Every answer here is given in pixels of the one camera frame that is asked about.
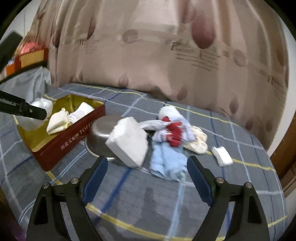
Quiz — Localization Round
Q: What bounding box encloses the small white cloth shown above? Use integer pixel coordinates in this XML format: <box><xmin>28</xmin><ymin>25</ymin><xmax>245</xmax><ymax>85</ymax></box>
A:
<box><xmin>211</xmin><ymin>147</ymin><xmax>233</xmax><ymax>167</ymax></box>

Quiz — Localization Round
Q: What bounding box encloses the cream white socks bundle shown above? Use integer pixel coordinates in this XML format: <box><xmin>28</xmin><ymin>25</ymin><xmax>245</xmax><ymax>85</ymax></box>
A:
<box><xmin>183</xmin><ymin>126</ymin><xmax>208</xmax><ymax>155</ymax></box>

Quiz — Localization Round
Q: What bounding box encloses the light blue fluffy towel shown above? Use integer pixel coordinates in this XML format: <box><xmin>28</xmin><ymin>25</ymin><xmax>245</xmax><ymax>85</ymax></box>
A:
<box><xmin>150</xmin><ymin>141</ymin><xmax>187</xmax><ymax>182</ymax></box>

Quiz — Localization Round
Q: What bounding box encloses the white towel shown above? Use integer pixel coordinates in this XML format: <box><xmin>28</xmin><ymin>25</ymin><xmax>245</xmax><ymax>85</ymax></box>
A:
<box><xmin>105</xmin><ymin>116</ymin><xmax>148</xmax><ymax>168</ymax></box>

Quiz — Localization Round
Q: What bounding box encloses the red white satin cloth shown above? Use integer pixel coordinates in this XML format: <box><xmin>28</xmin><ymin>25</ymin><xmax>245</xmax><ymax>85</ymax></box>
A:
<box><xmin>139</xmin><ymin>105</ymin><xmax>196</xmax><ymax>147</ymax></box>

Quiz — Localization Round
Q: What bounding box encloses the clear plastic cover sheet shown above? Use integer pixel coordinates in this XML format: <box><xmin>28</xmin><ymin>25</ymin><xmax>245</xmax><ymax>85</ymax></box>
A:
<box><xmin>1</xmin><ymin>67</ymin><xmax>53</xmax><ymax>103</ymax></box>

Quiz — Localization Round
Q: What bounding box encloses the orange box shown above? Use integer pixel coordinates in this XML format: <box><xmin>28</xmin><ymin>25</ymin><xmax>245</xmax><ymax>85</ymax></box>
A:
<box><xmin>6</xmin><ymin>60</ymin><xmax>16</xmax><ymax>76</ymax></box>

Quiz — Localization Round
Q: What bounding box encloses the cream cloth in tin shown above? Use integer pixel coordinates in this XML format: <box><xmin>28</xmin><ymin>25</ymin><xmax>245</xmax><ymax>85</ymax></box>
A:
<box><xmin>46</xmin><ymin>108</ymin><xmax>71</xmax><ymax>135</ymax></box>

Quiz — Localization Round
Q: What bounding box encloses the red yellow cardboard box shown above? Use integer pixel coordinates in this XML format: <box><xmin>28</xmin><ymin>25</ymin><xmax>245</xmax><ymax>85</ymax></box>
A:
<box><xmin>14</xmin><ymin>48</ymin><xmax>49</xmax><ymax>70</ymax></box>

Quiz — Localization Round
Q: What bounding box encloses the red gold toffee tin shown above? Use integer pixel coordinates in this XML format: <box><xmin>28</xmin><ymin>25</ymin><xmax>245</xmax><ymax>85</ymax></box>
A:
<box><xmin>15</xmin><ymin>94</ymin><xmax>105</xmax><ymax>171</ymax></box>

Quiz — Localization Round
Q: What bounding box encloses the red plastic bag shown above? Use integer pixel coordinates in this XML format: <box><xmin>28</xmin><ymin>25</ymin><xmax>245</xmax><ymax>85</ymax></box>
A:
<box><xmin>20</xmin><ymin>42</ymin><xmax>42</xmax><ymax>55</ymax></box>

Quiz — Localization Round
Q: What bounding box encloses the steel bowl upside down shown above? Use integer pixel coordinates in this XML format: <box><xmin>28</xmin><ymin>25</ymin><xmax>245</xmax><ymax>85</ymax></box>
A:
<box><xmin>85</xmin><ymin>115</ymin><xmax>130</xmax><ymax>163</ymax></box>

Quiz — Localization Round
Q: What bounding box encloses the beige leaf print curtain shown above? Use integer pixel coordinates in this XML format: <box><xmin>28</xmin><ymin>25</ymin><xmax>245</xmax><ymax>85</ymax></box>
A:
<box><xmin>25</xmin><ymin>0</ymin><xmax>288</xmax><ymax>148</ymax></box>

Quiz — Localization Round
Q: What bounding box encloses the wooden door frame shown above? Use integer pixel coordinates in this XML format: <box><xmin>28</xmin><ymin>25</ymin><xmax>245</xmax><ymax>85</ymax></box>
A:
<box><xmin>271</xmin><ymin>116</ymin><xmax>296</xmax><ymax>198</ymax></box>

